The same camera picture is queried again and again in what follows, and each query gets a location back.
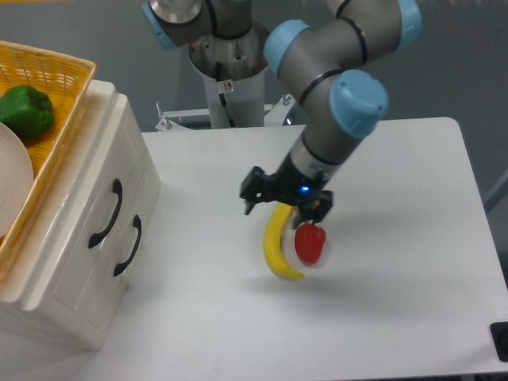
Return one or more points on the black object at table edge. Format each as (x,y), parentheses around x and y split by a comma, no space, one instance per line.
(499,333)

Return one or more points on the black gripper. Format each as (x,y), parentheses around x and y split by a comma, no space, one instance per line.
(291,186)

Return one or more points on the yellow banana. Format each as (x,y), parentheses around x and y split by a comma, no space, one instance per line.
(272,246)

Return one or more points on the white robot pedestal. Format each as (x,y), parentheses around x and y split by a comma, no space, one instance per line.
(233,73)

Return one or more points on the yellow woven basket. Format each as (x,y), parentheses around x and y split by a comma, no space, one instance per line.
(44,89)

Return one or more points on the white drawer cabinet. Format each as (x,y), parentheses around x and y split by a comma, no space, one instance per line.
(86,331)

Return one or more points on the black bottom drawer handle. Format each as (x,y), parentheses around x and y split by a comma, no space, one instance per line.
(131,246)

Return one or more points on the green bell pepper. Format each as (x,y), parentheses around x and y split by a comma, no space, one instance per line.
(26,111)

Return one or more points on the red bell pepper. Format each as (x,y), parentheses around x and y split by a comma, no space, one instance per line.
(309,241)

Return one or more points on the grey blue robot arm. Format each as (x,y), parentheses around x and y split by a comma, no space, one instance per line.
(320,68)

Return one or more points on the white plate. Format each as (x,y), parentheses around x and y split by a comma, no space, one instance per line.
(16,177)

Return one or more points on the white top drawer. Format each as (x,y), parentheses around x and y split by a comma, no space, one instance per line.
(114,182)

